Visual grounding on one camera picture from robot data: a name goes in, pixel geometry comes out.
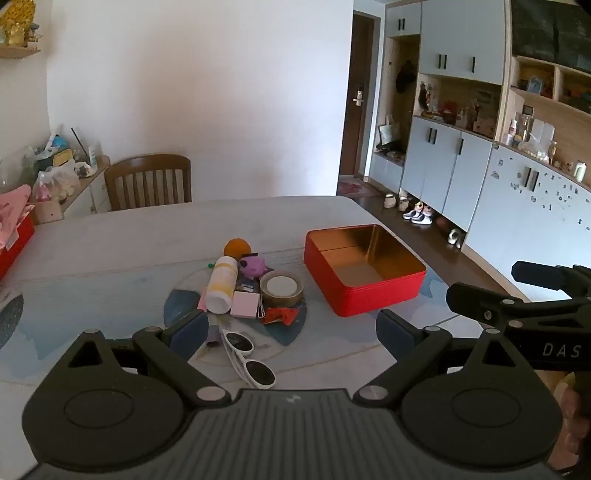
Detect clear plastic bag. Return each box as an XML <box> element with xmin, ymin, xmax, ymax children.
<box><xmin>37</xmin><ymin>166</ymin><xmax>81</xmax><ymax>201</ymax></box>

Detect red storage box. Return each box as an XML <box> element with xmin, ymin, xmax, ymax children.
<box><xmin>0</xmin><ymin>215</ymin><xmax>35</xmax><ymax>280</ymax></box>

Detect white sideboard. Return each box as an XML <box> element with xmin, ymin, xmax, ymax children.
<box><xmin>28</xmin><ymin>157</ymin><xmax>112</xmax><ymax>224</ymax></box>

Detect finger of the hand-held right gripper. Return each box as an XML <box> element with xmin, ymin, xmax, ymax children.
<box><xmin>445</xmin><ymin>282</ymin><xmax>591</xmax><ymax>329</ymax></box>
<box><xmin>512</xmin><ymin>261</ymin><xmax>591</xmax><ymax>298</ymax></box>

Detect red packet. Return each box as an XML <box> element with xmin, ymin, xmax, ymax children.
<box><xmin>262</xmin><ymin>307</ymin><xmax>300</xmax><ymax>326</ymax></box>

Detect white tote bag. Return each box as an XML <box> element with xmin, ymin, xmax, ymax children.
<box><xmin>379</xmin><ymin>115</ymin><xmax>402</xmax><ymax>146</ymax></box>

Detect wooden wall shelf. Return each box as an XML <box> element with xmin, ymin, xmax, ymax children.
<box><xmin>0</xmin><ymin>46</ymin><xmax>41</xmax><ymax>60</ymax></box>

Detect group of figurines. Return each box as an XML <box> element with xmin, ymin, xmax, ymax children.
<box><xmin>418</xmin><ymin>80</ymin><xmax>439</xmax><ymax>118</ymax></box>

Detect printed blue table mat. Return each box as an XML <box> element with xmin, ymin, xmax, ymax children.
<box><xmin>0</xmin><ymin>251</ymin><xmax>467</xmax><ymax>384</ymax></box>

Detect brown door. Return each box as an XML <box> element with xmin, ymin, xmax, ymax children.
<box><xmin>339</xmin><ymin>13</ymin><xmax>382</xmax><ymax>178</ymax></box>

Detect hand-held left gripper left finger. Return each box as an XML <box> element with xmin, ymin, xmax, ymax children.
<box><xmin>55</xmin><ymin>310</ymin><xmax>232</xmax><ymax>409</ymax></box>

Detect brown tape roll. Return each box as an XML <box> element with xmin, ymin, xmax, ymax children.
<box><xmin>259</xmin><ymin>270</ymin><xmax>304</xmax><ymax>307</ymax></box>

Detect red door mat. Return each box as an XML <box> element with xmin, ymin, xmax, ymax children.
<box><xmin>337</xmin><ymin>178</ymin><xmax>384</xmax><ymax>199</ymax></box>

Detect pink square box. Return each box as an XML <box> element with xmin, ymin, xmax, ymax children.
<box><xmin>230</xmin><ymin>291</ymin><xmax>263</xmax><ymax>319</ymax></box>

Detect red tin box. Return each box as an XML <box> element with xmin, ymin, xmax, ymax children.
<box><xmin>303</xmin><ymin>224</ymin><xmax>428</xmax><ymax>318</ymax></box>

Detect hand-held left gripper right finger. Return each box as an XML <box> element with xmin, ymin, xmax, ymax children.
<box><xmin>353</xmin><ymin>309</ymin><xmax>536</xmax><ymax>409</ymax></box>

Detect yellow decoration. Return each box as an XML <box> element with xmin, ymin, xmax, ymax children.
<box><xmin>2</xmin><ymin>0</ymin><xmax>37</xmax><ymax>46</ymax></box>

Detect white sunglasses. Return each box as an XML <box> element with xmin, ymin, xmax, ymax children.
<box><xmin>221</xmin><ymin>329</ymin><xmax>277</xmax><ymax>389</ymax></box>

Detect black hanging bag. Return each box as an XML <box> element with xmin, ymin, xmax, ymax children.
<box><xmin>396</xmin><ymin>60</ymin><xmax>417</xmax><ymax>93</ymax></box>

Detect light blue wall cabinet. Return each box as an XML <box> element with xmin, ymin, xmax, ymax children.
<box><xmin>368</xmin><ymin>0</ymin><xmax>591</xmax><ymax>296</ymax></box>

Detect wooden chair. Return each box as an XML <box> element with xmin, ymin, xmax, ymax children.
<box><xmin>104</xmin><ymin>154</ymin><xmax>192</xmax><ymax>212</ymax></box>

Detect white and yellow bottle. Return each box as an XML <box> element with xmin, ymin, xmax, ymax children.
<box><xmin>204</xmin><ymin>255</ymin><xmax>239</xmax><ymax>315</ymax></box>

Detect pair of white sneakers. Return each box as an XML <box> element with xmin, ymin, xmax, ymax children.
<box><xmin>403</xmin><ymin>203</ymin><xmax>435</xmax><ymax>227</ymax></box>

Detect purple toy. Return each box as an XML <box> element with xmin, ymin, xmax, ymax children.
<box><xmin>238</xmin><ymin>255</ymin><xmax>269</xmax><ymax>280</ymax></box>

